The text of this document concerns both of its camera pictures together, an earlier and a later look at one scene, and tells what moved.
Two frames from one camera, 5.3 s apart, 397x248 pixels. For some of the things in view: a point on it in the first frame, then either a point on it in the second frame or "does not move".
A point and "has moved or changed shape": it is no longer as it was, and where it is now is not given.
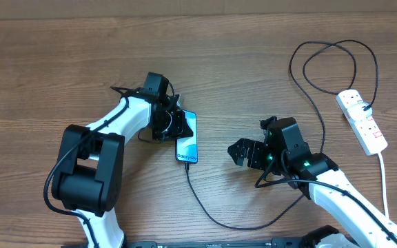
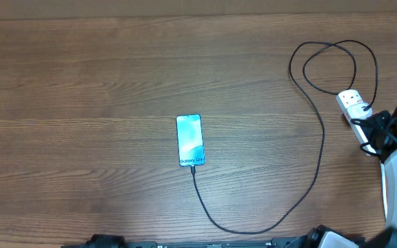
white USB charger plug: x=357 y=111 does not move
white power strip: x=366 y=132 does not move
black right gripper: x=256 y=148 → x=378 y=117
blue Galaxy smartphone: x=187 y=149 has moved or changed shape
